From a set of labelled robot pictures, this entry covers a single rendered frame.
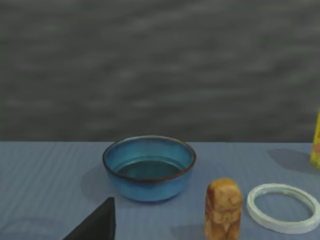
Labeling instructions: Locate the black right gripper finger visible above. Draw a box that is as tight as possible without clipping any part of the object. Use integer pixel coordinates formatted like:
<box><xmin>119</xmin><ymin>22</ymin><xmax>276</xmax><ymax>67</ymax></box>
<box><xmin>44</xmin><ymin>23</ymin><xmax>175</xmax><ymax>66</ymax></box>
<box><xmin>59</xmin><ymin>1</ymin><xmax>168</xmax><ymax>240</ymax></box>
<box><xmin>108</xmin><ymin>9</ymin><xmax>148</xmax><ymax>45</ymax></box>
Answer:
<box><xmin>61</xmin><ymin>196</ymin><xmax>118</xmax><ymax>240</ymax></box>

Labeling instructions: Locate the blue ceramic bowl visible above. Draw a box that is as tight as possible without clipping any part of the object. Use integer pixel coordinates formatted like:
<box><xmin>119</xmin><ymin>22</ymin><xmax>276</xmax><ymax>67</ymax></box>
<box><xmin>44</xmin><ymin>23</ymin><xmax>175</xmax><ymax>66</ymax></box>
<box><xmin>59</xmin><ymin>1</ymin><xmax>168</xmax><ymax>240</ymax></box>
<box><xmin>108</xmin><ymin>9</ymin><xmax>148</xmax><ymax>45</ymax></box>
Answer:
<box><xmin>102</xmin><ymin>135</ymin><xmax>197</xmax><ymax>203</ymax></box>

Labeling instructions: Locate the brown bread loaf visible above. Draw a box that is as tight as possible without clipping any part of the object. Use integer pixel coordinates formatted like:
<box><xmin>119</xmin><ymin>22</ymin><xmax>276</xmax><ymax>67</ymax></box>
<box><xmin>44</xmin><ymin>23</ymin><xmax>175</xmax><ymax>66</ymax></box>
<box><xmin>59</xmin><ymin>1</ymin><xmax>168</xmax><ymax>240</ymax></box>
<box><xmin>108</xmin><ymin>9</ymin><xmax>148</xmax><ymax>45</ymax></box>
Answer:
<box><xmin>204</xmin><ymin>177</ymin><xmax>243</xmax><ymax>240</ymax></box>

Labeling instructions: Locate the yellow carton box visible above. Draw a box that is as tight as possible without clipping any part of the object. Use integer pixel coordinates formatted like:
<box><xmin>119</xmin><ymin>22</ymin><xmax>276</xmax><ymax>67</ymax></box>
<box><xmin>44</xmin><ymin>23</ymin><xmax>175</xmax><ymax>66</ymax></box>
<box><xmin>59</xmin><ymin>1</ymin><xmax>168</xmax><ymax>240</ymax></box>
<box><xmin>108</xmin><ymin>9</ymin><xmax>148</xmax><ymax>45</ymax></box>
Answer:
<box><xmin>309</xmin><ymin>108</ymin><xmax>320</xmax><ymax>169</ymax></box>

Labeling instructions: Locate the white tape ring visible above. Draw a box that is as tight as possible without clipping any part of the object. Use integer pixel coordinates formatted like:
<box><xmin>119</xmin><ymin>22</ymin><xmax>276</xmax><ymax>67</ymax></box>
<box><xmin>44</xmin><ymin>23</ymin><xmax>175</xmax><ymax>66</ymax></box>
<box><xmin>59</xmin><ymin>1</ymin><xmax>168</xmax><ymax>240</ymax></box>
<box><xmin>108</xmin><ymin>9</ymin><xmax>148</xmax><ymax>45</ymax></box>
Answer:
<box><xmin>246</xmin><ymin>183</ymin><xmax>320</xmax><ymax>235</ymax></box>

